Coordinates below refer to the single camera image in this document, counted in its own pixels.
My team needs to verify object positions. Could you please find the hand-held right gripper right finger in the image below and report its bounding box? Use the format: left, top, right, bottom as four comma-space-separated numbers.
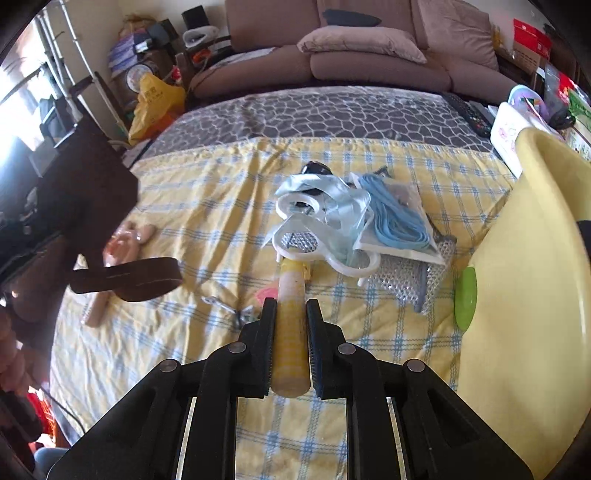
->
305, 298, 536, 480

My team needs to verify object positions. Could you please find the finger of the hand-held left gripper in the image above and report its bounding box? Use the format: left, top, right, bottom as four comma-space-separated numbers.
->
0, 210, 47, 278

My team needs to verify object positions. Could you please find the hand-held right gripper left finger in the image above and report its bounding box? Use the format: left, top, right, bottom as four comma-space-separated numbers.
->
44, 298, 278, 480

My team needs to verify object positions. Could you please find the brown leather tag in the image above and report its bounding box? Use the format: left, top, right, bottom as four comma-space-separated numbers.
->
37, 115, 182, 303

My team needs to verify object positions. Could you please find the yellow plastic basin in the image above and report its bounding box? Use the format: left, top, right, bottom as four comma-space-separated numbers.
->
453, 128, 591, 462

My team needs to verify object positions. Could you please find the person's left hand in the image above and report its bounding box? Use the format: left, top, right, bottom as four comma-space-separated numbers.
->
0, 295, 33, 402

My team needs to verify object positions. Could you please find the white bottle opener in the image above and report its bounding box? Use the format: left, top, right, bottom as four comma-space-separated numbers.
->
202, 294, 238, 317

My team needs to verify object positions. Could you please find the pink handheld fan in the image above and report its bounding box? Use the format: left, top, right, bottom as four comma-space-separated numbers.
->
102, 222, 158, 268

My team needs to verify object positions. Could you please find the silver mesh pouch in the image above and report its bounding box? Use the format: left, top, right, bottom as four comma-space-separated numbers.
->
365, 233, 458, 315

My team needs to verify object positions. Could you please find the wooden comb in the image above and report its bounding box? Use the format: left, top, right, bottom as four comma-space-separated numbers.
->
83, 291, 114, 328

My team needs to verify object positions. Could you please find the yellow plaid cloth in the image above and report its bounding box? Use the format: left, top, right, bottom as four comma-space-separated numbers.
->
48, 136, 520, 480

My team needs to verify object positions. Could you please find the light blue ribbon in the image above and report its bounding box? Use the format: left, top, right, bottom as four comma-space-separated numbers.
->
276, 175, 372, 259

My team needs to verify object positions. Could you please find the white metal rack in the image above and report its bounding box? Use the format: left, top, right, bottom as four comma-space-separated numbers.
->
39, 0, 127, 134

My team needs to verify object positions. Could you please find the yellow plastic bag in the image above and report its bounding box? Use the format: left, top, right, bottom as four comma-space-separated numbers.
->
128, 73, 186, 143

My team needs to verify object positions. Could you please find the round white label tin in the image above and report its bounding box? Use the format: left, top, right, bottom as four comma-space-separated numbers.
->
124, 62, 153, 90

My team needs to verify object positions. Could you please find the stack of blue boxes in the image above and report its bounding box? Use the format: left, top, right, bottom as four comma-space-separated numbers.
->
108, 34, 153, 70

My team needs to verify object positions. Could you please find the grey patterned cloth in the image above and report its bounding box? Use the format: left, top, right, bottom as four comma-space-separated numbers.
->
139, 85, 506, 160

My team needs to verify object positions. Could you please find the white curved device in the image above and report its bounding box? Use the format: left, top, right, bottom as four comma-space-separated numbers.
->
182, 25, 220, 47

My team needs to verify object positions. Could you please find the black remote control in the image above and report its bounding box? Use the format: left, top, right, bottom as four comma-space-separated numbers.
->
441, 92, 495, 137

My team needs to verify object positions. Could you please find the brown sofa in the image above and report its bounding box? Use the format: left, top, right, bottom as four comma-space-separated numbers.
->
189, 0, 518, 100

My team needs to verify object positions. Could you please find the white wipes box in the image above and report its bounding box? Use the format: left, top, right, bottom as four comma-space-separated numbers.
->
490, 102, 532, 174

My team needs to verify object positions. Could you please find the purple bowl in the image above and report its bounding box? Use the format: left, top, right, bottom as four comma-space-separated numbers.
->
508, 85, 546, 114

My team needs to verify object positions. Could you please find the dark blue pad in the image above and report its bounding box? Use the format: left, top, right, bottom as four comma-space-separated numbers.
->
323, 8, 383, 27

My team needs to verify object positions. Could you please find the large beige cushion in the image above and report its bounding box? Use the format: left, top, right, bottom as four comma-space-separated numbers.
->
418, 0, 499, 70

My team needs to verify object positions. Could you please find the red cardboard box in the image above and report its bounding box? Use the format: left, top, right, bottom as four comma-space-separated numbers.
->
512, 18, 552, 70

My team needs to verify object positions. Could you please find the blue cable in bag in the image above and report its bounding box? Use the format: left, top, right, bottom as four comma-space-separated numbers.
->
351, 172, 446, 266

